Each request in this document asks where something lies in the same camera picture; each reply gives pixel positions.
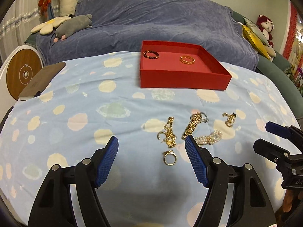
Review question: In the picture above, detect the silver grey pillow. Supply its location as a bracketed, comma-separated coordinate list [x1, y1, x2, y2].
[243, 17, 270, 46]

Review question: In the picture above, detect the red jewelry tray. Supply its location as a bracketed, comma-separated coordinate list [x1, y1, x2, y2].
[140, 40, 232, 90]

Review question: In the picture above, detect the gold watch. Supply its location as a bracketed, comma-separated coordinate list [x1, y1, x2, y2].
[181, 112, 202, 140]

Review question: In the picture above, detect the gold pillow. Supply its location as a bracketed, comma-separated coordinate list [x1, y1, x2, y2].
[242, 25, 271, 60]

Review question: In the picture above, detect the light blue planet tablecloth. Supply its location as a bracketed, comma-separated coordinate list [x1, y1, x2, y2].
[1, 52, 298, 226]

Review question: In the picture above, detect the gold earring with chain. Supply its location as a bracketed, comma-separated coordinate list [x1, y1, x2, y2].
[222, 112, 237, 128]

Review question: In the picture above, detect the gold chain necklace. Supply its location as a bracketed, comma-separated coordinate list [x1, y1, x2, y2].
[162, 116, 178, 149]

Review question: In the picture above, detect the flower shaped cushion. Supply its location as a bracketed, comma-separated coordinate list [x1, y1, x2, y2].
[30, 16, 71, 35]

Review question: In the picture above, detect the gold hoop earring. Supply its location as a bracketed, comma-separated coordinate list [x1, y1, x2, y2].
[157, 131, 167, 141]

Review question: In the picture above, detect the round wooden white device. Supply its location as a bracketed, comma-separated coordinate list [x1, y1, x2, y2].
[0, 45, 43, 118]

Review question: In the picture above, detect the dark bead bracelet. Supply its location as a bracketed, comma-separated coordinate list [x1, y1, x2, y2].
[143, 50, 160, 60]

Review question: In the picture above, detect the grey plush toy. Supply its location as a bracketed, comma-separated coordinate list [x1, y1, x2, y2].
[53, 14, 92, 43]

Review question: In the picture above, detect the pearl bracelet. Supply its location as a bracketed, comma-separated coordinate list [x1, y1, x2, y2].
[194, 129, 223, 146]

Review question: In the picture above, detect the red monkey plush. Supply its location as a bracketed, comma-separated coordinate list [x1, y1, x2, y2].
[257, 14, 274, 47]

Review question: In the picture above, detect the blue curtain with red bow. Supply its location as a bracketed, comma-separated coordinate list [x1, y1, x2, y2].
[38, 0, 60, 22]

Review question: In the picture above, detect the gold band ring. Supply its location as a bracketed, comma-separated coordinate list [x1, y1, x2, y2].
[162, 150, 178, 166]

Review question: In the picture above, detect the green sofa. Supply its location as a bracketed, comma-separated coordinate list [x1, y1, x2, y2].
[232, 10, 300, 107]

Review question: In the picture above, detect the white sheer curtain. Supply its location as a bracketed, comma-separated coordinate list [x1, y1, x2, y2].
[1, 0, 48, 61]

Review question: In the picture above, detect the gold bangle bracelet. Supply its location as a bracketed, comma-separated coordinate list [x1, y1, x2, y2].
[179, 55, 196, 65]

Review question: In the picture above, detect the blue sofa cover blanket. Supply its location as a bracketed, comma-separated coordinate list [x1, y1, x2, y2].
[35, 0, 259, 70]

